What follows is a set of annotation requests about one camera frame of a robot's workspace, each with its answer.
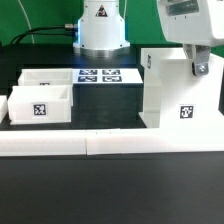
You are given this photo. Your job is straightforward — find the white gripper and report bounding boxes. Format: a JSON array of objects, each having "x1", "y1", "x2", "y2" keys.
[{"x1": 157, "y1": 0, "x2": 224, "y2": 76}]

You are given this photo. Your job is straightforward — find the white front fence bar right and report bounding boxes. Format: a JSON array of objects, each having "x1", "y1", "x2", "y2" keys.
[{"x1": 86, "y1": 129, "x2": 224, "y2": 155}]

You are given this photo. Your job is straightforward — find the white drawer cabinet frame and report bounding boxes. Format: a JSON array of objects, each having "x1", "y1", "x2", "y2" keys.
[{"x1": 140, "y1": 48, "x2": 224, "y2": 129}]

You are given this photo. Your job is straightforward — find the black cables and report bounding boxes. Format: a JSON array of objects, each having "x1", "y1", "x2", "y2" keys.
[{"x1": 9, "y1": 23, "x2": 80, "y2": 46}]

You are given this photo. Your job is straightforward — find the white cable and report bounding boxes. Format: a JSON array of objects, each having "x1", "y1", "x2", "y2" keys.
[{"x1": 17, "y1": 0, "x2": 36, "y2": 45}]

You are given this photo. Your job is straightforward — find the white front fence bar left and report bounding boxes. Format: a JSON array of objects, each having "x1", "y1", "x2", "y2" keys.
[{"x1": 0, "y1": 130, "x2": 87, "y2": 157}]

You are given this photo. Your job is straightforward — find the white drawer box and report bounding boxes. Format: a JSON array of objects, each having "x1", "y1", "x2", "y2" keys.
[
  {"x1": 18, "y1": 68, "x2": 73, "y2": 86},
  {"x1": 8, "y1": 85, "x2": 73, "y2": 125}
]

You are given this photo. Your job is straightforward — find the white marker tag sheet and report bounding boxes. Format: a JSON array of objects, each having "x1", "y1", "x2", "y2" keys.
[{"x1": 73, "y1": 68, "x2": 143, "y2": 84}]

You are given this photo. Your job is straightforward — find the white fence bar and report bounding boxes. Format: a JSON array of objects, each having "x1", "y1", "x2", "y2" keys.
[
  {"x1": 0, "y1": 95, "x2": 8, "y2": 123},
  {"x1": 86, "y1": 129, "x2": 224, "y2": 155},
  {"x1": 0, "y1": 130, "x2": 87, "y2": 157}
]

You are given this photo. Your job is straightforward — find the white front drawer box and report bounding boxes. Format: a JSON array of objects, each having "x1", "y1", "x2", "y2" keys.
[{"x1": 8, "y1": 85, "x2": 73, "y2": 125}]

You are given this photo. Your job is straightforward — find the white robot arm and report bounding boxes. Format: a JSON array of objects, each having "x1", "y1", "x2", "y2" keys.
[{"x1": 73, "y1": 0, "x2": 224, "y2": 76}]

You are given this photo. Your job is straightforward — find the white rear drawer box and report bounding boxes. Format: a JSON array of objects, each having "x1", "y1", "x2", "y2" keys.
[{"x1": 18, "y1": 68, "x2": 73, "y2": 86}]

